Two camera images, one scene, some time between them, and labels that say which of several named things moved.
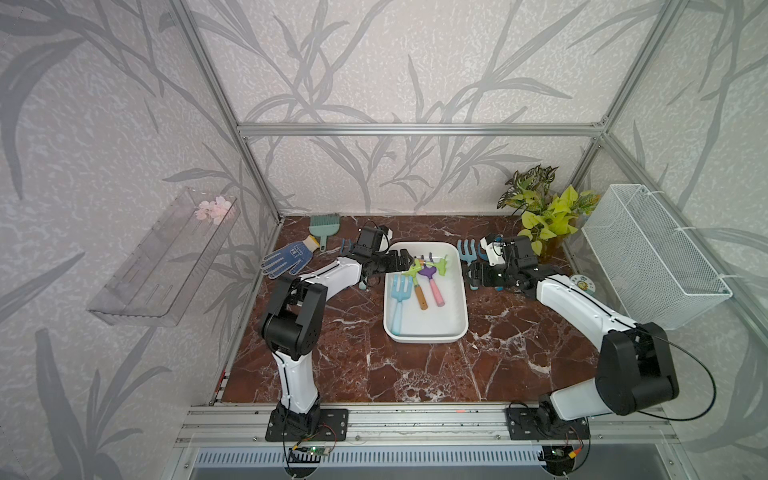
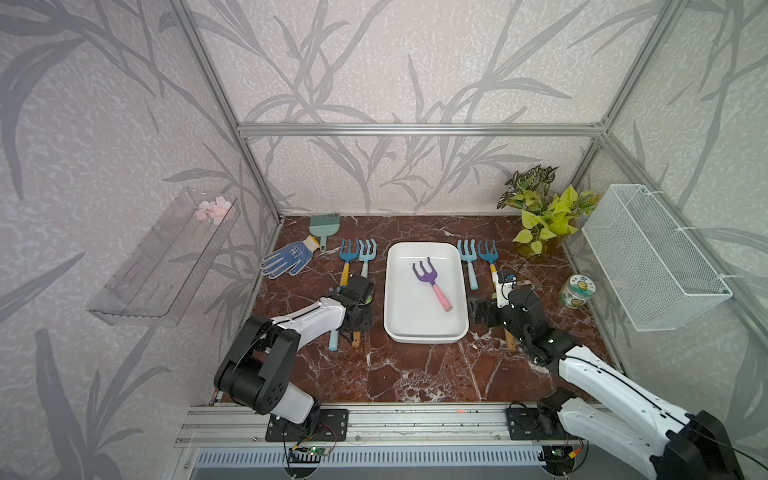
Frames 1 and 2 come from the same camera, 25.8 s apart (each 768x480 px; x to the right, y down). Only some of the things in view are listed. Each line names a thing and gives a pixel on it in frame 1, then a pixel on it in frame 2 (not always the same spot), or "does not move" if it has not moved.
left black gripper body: x=387 y=263 -> x=362 y=321
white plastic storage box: x=428 y=304 does not move
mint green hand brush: x=324 y=225 does not move
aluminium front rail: x=244 y=425 does not move
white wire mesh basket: x=658 y=276 does not move
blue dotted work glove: x=294 y=256 does not move
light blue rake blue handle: x=399 y=295 -> x=333 y=341
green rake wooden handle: x=440 y=264 -> x=511 y=343
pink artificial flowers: x=213 y=211 does not move
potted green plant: x=545 y=213 does not move
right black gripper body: x=498 y=275 -> x=502 y=317
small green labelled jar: x=583 y=283 does not move
